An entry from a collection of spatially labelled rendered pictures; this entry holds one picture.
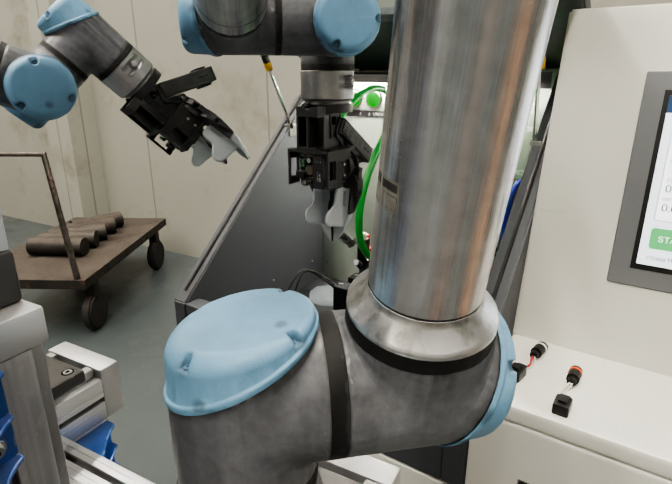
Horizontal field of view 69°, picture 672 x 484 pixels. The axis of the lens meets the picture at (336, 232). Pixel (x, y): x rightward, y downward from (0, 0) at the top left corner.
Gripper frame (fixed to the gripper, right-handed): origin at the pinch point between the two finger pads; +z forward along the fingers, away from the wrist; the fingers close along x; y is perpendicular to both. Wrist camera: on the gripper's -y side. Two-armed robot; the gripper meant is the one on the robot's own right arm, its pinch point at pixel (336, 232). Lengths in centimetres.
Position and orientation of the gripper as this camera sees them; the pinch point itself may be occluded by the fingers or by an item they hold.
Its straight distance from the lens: 78.3
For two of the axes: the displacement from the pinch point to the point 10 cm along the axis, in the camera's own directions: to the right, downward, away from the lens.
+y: -5.6, 2.5, -7.9
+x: 8.3, 1.7, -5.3
